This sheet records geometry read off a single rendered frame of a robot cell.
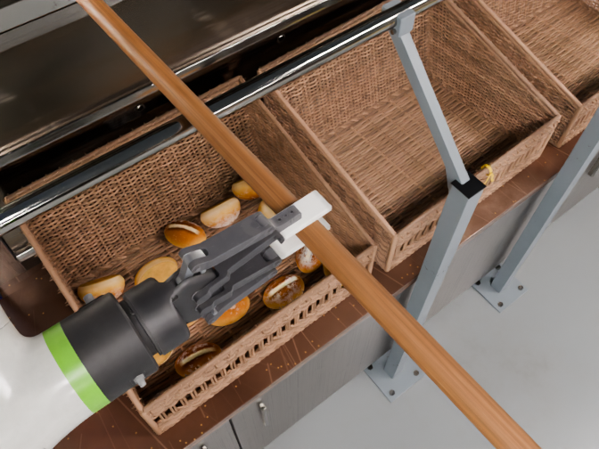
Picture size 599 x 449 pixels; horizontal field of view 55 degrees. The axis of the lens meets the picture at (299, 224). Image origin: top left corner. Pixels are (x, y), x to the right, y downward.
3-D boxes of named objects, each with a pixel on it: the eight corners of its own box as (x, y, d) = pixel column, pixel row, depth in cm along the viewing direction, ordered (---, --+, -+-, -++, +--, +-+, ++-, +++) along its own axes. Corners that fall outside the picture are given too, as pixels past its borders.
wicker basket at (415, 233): (258, 149, 150) (250, 67, 127) (411, 58, 170) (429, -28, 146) (386, 277, 129) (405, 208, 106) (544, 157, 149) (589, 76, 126)
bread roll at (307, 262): (305, 234, 134) (305, 222, 130) (332, 243, 133) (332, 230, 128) (289, 270, 129) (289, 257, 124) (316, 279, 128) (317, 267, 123)
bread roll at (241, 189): (271, 168, 136) (279, 190, 137) (265, 170, 143) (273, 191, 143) (232, 183, 134) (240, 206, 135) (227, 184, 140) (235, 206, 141)
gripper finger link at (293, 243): (282, 257, 64) (282, 260, 64) (331, 225, 66) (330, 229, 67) (266, 239, 65) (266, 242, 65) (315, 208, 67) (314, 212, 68)
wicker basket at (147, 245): (48, 267, 131) (-5, 196, 108) (250, 151, 150) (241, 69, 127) (157, 442, 110) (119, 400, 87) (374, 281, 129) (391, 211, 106)
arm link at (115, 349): (124, 420, 57) (97, 391, 49) (72, 332, 62) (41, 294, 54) (176, 383, 59) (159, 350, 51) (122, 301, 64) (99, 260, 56)
